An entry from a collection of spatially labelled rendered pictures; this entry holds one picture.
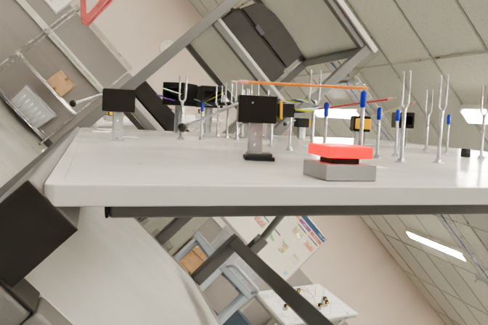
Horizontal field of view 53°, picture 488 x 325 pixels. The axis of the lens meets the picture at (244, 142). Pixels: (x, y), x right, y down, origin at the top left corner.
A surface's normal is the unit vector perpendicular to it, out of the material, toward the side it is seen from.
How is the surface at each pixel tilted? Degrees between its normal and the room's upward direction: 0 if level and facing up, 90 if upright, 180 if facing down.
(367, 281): 90
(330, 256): 90
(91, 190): 90
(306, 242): 90
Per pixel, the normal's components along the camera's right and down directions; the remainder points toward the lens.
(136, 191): 0.29, 0.07
